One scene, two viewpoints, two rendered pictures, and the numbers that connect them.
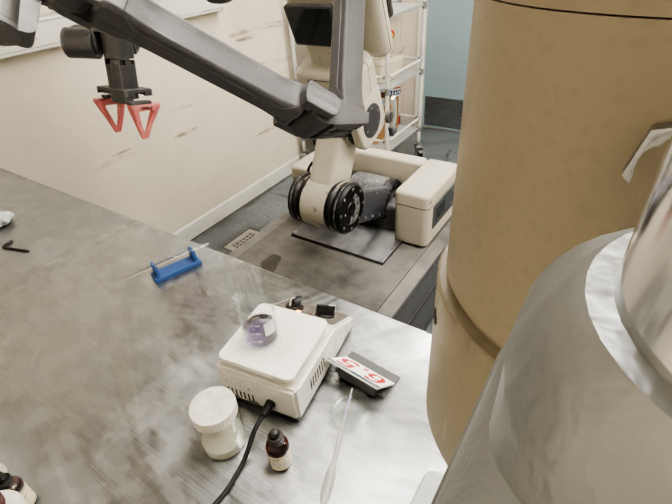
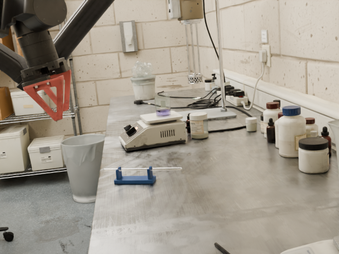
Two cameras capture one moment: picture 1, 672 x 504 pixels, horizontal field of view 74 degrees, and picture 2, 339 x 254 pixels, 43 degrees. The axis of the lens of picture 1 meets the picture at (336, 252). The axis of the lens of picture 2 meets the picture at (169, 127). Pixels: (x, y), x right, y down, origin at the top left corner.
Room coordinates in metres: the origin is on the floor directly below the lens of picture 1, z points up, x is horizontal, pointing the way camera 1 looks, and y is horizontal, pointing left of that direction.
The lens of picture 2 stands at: (1.33, 1.15, 1.10)
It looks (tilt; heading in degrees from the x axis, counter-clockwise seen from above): 12 degrees down; 229
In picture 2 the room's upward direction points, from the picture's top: 5 degrees counter-clockwise
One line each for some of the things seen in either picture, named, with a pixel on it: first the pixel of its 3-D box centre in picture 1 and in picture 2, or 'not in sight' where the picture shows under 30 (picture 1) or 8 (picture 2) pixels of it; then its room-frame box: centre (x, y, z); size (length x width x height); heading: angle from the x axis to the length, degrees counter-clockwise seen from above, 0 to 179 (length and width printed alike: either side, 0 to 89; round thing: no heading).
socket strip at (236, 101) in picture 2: not in sight; (230, 95); (-0.27, -0.21, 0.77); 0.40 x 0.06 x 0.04; 55
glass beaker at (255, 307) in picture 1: (256, 318); (163, 105); (0.45, 0.12, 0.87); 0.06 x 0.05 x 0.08; 73
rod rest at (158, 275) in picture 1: (174, 263); (134, 175); (0.75, 0.33, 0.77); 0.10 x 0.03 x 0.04; 125
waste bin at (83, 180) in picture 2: not in sight; (88, 168); (-0.12, -1.45, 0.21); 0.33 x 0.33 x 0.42
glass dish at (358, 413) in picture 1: (350, 408); not in sight; (0.38, 0.00, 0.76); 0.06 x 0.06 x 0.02
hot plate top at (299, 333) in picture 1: (274, 339); (160, 116); (0.45, 0.10, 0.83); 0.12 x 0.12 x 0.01; 63
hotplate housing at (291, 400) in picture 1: (287, 347); (154, 130); (0.47, 0.09, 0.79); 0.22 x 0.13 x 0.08; 153
